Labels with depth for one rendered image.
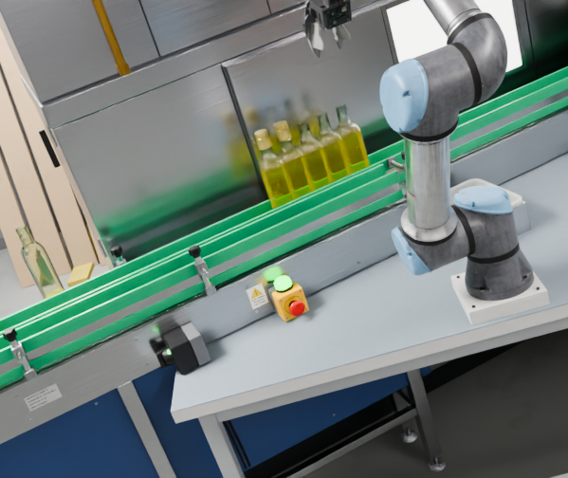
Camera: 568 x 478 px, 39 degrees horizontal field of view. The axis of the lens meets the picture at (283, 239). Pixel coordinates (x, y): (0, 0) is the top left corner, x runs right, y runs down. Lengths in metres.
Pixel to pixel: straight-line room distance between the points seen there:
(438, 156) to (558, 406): 1.38
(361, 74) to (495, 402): 1.18
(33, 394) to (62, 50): 0.83
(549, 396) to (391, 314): 0.98
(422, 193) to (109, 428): 1.00
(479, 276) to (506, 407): 1.00
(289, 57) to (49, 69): 0.62
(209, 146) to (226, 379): 0.66
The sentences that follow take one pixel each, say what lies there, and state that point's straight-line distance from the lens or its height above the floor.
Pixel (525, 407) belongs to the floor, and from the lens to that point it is 2.74.
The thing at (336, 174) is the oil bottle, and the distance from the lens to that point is 2.15.
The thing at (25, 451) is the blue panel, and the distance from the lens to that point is 2.09.
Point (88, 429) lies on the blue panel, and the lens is 2.08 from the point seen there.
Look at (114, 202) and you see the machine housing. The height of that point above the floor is 1.09.
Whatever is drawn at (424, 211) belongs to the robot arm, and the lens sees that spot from 1.62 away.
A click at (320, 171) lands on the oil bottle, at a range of 2.13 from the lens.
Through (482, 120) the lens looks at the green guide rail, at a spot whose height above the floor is 0.95.
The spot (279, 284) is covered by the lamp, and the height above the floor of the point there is 0.85.
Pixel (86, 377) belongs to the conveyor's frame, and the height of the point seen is 0.82.
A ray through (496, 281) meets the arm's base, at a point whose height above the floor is 0.83.
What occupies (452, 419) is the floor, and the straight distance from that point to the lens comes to 2.74.
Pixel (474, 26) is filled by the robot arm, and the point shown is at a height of 1.41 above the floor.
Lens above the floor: 1.77
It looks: 25 degrees down
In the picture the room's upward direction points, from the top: 18 degrees counter-clockwise
